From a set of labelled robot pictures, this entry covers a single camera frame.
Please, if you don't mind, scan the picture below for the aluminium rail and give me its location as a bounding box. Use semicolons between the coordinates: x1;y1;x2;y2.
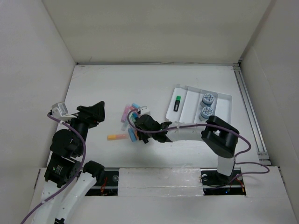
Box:
233;63;272;166

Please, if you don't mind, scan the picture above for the yellow pink pastel highlighter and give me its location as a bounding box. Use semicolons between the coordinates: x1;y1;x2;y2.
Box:
107;134;128;141

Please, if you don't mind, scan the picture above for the white organizer tray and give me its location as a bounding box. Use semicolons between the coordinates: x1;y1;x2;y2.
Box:
165;84;232;124

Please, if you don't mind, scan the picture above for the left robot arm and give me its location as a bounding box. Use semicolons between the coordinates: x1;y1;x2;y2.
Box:
32;101;105;224

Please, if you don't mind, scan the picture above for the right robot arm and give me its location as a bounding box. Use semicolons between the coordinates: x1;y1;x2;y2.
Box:
134;114;240;187

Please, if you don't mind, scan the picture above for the purple pastel highlighter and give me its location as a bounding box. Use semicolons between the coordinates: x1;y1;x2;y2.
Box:
121;104;130;123

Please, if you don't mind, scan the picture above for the green black highlighter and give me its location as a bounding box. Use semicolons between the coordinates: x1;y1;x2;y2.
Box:
173;96;181;112

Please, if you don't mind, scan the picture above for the green pastel highlighter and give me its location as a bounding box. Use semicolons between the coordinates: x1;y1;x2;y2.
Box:
121;112;135;131

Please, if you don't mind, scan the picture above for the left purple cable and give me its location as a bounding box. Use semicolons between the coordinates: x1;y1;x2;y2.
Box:
20;113;87;224

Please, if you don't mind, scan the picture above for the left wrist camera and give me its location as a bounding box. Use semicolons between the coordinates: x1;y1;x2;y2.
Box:
51;102;68;119

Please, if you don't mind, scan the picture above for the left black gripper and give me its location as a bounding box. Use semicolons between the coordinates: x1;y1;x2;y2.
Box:
64;100;105;154

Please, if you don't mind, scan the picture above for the light blue pastel highlighter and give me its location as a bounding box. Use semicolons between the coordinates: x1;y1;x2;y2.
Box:
131;103;140;110

